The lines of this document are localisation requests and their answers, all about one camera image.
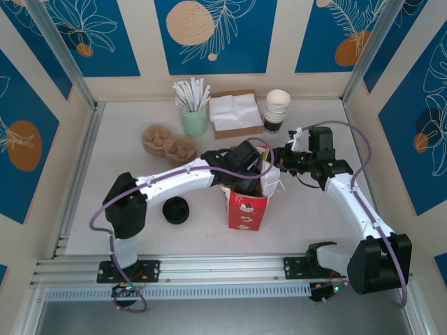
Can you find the red paper takeout bag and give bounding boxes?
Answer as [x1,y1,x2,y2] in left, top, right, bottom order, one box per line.
[219,144,286,231]

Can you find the dark printed paper cup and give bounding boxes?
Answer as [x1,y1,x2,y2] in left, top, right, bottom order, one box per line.
[263,117,286,135]

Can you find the white napkins on tray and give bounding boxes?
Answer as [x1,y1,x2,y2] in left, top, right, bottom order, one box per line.
[208,89,265,140]

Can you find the white paper napkin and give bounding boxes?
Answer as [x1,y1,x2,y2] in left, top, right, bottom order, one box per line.
[209,94,238,132]
[232,93,263,128]

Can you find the mint green straw holder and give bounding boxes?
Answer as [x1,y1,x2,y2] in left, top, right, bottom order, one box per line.
[179,103,209,138]

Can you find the black plastic cup lid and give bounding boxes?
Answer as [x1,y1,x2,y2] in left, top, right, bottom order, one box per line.
[164,213,190,225]
[162,197,191,220]

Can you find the right controller board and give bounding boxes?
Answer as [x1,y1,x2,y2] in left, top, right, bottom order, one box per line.
[309,282,346,304]

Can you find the controller board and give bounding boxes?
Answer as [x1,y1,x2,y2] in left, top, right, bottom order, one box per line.
[309,282,346,304]
[110,283,145,299]

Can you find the left controller board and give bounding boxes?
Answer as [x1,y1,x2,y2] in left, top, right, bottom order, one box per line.
[110,283,145,299]

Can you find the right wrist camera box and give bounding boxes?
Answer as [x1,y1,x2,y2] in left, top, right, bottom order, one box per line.
[286,126,305,151]

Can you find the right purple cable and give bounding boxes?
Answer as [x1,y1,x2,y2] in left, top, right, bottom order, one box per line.
[296,120,409,308]

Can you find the purple cable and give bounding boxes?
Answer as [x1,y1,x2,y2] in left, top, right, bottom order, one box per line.
[89,137,273,312]
[296,120,409,308]

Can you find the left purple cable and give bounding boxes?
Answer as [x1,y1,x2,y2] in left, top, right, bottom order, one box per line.
[89,137,273,312]

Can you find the right black mount plate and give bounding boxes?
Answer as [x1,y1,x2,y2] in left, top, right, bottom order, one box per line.
[283,256,349,280]

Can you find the black mount plate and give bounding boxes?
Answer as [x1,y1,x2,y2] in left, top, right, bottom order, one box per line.
[283,256,349,280]
[96,260,161,283]

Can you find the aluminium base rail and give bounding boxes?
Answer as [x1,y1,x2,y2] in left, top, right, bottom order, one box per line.
[29,251,415,289]

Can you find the aluminium frame post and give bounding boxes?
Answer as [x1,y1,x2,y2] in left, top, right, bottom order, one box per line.
[26,0,98,110]
[341,0,399,103]

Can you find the white slotted cable duct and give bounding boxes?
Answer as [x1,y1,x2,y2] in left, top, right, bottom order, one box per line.
[43,282,312,302]

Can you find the left black mount plate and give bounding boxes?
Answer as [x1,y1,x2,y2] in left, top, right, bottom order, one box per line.
[96,260,161,283]

